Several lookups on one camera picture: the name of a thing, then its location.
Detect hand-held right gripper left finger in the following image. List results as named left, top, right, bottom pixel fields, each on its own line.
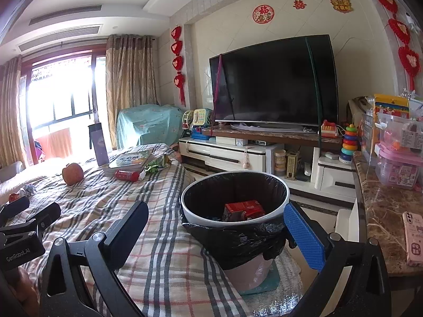
left=39, top=200, right=150, bottom=317

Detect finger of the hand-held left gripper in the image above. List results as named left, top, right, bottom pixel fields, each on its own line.
left=0, top=196, right=30, bottom=222
left=7, top=202, right=62, bottom=238

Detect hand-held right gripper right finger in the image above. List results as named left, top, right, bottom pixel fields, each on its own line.
left=283, top=201, right=392, bottom=317

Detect trash bin with black bag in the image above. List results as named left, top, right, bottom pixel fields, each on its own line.
left=180, top=171, right=291, bottom=294

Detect red drink carton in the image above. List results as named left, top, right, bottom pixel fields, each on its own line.
left=222, top=200, right=266, bottom=222

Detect person's left hand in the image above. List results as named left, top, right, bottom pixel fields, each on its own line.
left=16, top=264, right=42, bottom=311

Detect beige sofa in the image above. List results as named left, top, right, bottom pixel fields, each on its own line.
left=0, top=162, right=67, bottom=199

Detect orange round fruit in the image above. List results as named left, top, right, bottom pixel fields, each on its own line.
left=62, top=163, right=84, bottom=185

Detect silver bubble mat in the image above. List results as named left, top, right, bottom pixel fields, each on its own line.
left=245, top=248, right=318, bottom=317

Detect green snack wrapper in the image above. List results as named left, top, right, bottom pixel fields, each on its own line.
left=145, top=157, right=171, bottom=174

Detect wooden abacus toy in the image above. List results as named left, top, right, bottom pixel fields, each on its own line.
left=286, top=152, right=300, bottom=180

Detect orange towel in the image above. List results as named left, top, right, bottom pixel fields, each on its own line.
left=48, top=127, right=73, bottom=159

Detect stacked yellow jars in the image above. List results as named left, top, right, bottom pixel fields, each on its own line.
left=274, top=150, right=286, bottom=175

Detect beige curtain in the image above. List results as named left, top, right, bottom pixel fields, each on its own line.
left=0, top=56, right=27, bottom=169
left=106, top=34, right=159, bottom=149

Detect teal cloth covered furniture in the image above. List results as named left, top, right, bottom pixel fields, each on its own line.
left=116, top=104, right=182, bottom=149

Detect white television stand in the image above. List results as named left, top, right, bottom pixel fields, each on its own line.
left=178, top=127, right=357, bottom=202

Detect pink smartphone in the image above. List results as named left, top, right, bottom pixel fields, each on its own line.
left=402, top=211, right=423, bottom=267

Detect red toy telephone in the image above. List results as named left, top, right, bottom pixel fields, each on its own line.
left=321, top=120, right=341, bottom=138

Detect clear plastic box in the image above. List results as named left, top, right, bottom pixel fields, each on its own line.
left=360, top=112, right=380, bottom=166

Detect blue toy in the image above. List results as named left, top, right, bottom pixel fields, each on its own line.
left=192, top=127, right=212, bottom=141

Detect balcony sliding door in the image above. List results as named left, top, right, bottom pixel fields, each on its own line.
left=20, top=49, right=108, bottom=166

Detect pink plastic storage box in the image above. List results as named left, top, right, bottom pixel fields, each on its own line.
left=375, top=112, right=423, bottom=189

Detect toy phone board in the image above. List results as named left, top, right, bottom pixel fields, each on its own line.
left=193, top=108, right=214, bottom=128

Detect brown bag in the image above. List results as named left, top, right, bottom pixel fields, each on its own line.
left=347, top=96, right=374, bottom=129

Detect black flat television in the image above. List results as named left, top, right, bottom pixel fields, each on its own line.
left=209, top=34, right=339, bottom=128

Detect yellow and red picture book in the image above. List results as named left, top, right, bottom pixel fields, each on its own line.
left=372, top=94, right=410, bottom=156

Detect red hanging heart decoration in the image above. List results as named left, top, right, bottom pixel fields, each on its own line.
left=362, top=0, right=420, bottom=90
left=170, top=25, right=186, bottom=106

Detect ceiling air vent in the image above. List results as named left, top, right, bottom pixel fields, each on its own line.
left=29, top=4, right=103, bottom=26
left=18, top=25, right=101, bottom=52

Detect rainbow stacking ring toy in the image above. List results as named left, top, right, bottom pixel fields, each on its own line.
left=340, top=124, right=359, bottom=164

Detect round red wall sticker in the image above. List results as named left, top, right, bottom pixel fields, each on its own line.
left=253, top=4, right=275, bottom=24

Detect gold and red wall sticker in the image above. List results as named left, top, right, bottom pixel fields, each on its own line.
left=329, top=0, right=352, bottom=13

